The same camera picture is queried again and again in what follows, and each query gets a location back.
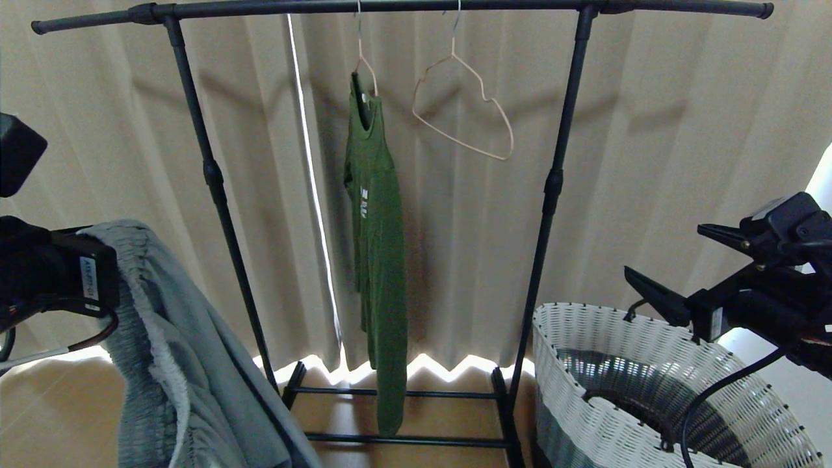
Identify green printed T-shirt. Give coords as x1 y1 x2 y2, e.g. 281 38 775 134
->
343 71 409 437

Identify black cable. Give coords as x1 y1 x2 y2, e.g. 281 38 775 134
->
681 344 790 468

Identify pink clothes hanger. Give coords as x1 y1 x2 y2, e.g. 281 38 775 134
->
353 0 381 98
411 0 515 162

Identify white laundry basket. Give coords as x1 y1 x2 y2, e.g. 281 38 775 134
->
532 301 823 468

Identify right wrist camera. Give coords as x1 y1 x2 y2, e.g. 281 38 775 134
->
740 192 832 264

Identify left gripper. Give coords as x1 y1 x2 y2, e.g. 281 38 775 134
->
0 216 121 319

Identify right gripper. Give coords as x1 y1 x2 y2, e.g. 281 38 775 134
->
624 223 797 348

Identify beige curtain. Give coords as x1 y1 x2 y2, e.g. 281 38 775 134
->
0 0 832 384

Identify black clothes rack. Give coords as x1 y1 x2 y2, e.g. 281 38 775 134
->
31 0 775 468

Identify pale grey shorts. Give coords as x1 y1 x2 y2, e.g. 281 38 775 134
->
77 220 322 468

